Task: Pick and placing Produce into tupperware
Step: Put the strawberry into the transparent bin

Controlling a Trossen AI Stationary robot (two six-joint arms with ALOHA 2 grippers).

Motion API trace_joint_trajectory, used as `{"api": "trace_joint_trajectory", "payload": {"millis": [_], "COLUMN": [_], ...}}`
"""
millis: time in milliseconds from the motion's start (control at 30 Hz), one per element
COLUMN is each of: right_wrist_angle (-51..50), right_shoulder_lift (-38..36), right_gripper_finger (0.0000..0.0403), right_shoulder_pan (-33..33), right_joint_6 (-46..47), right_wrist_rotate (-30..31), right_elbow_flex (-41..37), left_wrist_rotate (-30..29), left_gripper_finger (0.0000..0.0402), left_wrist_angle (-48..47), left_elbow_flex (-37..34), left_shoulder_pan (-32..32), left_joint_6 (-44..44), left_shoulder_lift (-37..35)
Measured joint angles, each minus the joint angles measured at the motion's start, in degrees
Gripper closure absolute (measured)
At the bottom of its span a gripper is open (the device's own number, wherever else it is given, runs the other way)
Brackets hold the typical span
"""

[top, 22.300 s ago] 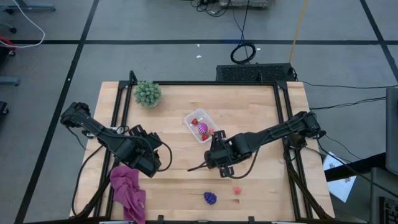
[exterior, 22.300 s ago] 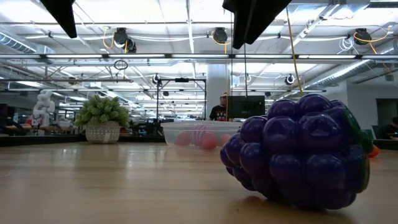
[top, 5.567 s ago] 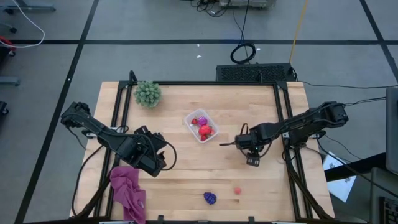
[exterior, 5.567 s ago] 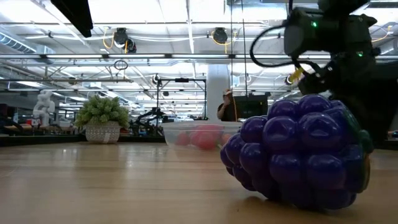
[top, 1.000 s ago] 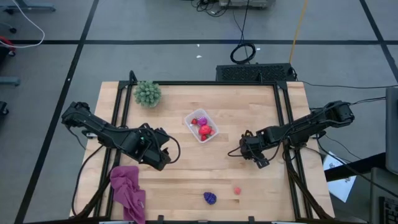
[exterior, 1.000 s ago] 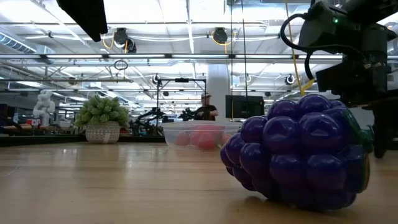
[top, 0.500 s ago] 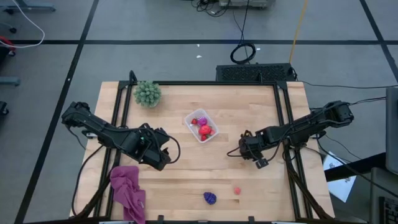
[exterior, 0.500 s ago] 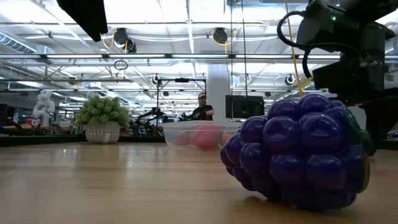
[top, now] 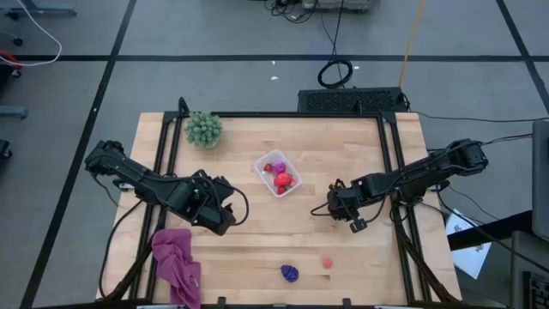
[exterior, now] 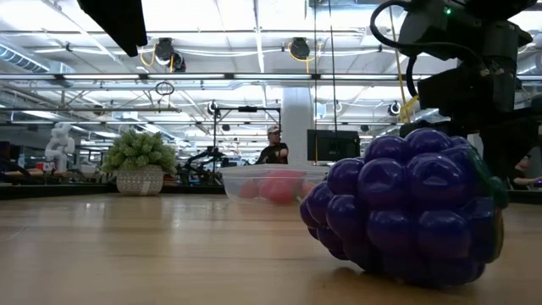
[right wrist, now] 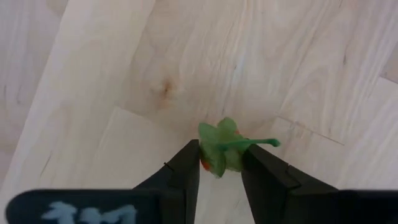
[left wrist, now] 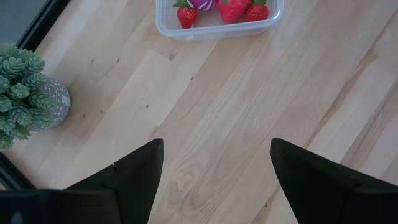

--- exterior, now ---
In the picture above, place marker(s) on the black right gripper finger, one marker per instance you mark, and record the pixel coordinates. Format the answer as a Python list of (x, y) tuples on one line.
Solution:
[(449, 127), (508, 144)]

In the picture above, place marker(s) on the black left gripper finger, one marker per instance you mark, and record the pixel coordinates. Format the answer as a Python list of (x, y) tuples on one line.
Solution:
[(120, 21)]

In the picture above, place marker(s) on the purple toy grape bunch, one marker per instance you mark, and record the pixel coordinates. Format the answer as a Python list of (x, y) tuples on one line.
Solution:
[(406, 212)]

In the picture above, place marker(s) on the clear plastic tupperware container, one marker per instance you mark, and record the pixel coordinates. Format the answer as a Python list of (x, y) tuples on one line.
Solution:
[(237, 175)]

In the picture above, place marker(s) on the black background robot arm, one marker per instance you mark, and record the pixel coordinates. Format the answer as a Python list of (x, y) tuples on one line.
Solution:
[(203, 159)]

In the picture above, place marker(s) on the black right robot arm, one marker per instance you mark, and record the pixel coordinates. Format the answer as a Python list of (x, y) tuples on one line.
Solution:
[(499, 34)]

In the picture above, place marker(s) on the seated person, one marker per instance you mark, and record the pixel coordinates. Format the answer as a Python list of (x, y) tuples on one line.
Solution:
[(529, 180)]

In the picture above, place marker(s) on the black monitor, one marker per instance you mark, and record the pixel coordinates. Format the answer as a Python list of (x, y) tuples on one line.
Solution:
[(333, 145)]

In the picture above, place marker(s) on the white humanoid robot figure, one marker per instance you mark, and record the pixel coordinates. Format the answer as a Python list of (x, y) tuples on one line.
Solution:
[(60, 146)]

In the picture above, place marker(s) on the green plant in white pot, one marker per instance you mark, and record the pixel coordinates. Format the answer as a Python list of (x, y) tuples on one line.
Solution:
[(139, 161)]

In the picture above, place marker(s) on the white square column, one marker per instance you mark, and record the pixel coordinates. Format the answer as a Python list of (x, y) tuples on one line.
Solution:
[(296, 127)]

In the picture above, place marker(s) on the black metal frame rig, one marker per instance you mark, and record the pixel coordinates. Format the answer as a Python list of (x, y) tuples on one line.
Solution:
[(247, 109)]

